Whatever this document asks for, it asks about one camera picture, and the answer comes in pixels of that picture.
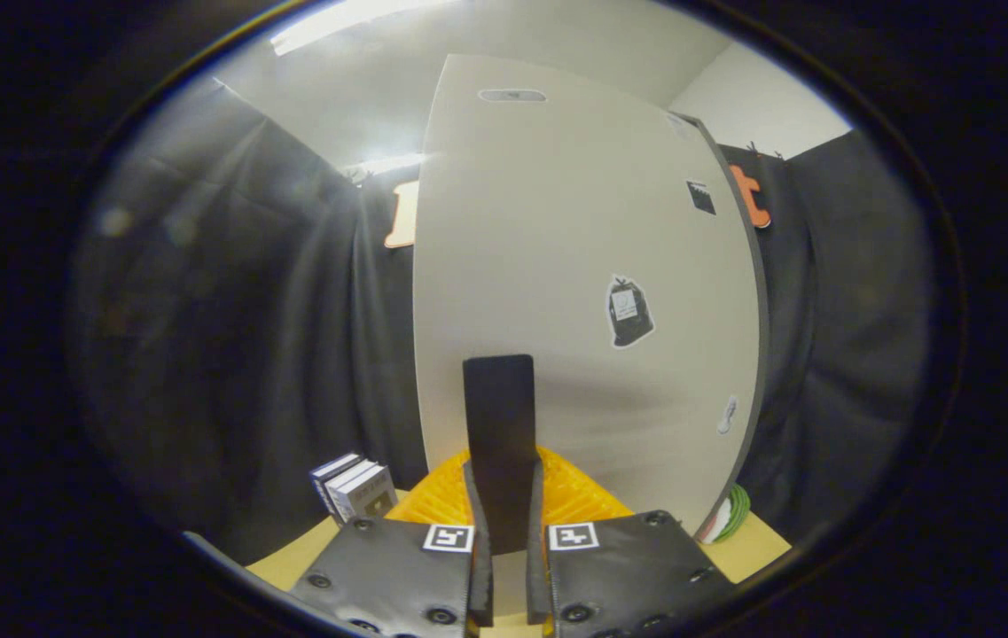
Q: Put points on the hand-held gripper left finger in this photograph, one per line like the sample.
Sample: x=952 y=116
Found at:
x=481 y=425

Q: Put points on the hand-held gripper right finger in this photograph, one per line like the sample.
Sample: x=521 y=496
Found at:
x=517 y=425

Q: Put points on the white cover book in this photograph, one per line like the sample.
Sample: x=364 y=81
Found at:
x=348 y=483
x=369 y=494

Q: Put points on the dark cover book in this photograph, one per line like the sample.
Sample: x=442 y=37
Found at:
x=326 y=471

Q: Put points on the black backdrop cloth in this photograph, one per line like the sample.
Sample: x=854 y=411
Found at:
x=246 y=337

